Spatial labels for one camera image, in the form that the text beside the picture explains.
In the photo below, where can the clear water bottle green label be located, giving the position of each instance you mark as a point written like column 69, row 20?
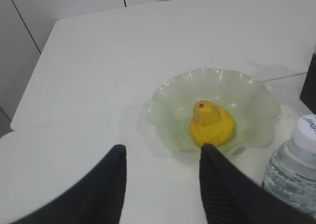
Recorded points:
column 291, row 172

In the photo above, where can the black square pen holder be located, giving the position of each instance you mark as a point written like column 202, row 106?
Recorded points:
column 308, row 93

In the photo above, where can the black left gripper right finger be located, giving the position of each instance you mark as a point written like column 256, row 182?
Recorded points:
column 230, row 197

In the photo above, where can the yellow pear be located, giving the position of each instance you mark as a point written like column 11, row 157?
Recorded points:
column 211, row 124

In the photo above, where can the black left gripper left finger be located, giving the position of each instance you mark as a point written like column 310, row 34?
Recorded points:
column 97, row 198

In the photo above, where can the pale green wavy plate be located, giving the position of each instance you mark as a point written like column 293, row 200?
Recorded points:
column 253, row 107

